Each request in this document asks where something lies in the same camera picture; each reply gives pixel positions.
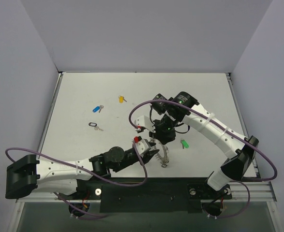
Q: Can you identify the yellow tag key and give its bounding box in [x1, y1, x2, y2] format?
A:
[119, 95, 127, 103]

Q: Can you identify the blue tag key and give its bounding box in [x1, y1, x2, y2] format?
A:
[92, 105, 104, 113]

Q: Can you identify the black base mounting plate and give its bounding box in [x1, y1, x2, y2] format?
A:
[66, 177, 232, 213]

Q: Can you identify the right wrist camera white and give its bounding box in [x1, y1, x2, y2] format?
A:
[134, 116, 155, 133]

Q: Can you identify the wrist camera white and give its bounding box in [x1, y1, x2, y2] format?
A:
[134, 116, 155, 133]
[133, 136, 151, 157]

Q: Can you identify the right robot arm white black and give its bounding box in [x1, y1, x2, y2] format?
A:
[149, 91, 259, 198]

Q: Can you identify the metal disc with keyrings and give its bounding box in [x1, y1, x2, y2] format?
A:
[150, 139, 169, 165]

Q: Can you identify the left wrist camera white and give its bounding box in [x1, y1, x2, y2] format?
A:
[133, 136, 151, 157]

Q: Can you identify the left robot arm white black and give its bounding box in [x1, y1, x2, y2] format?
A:
[5, 139, 159, 199]

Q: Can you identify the green tag key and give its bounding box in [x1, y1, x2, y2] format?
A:
[180, 139, 189, 149]

